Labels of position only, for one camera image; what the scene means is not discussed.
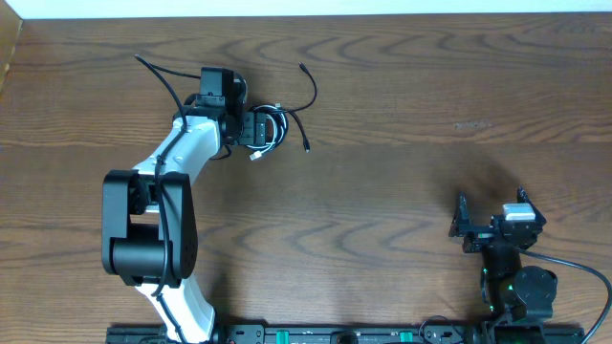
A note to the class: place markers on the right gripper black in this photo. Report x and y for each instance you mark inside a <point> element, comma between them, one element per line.
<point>480,236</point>

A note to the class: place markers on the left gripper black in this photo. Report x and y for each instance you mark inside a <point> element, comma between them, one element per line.
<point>258,129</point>

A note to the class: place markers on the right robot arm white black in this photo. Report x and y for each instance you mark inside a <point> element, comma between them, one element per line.
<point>518,294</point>

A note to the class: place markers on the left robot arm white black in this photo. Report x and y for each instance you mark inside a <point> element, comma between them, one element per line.
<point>149,234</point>

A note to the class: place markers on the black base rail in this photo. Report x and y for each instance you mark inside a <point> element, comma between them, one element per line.
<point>432,333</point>

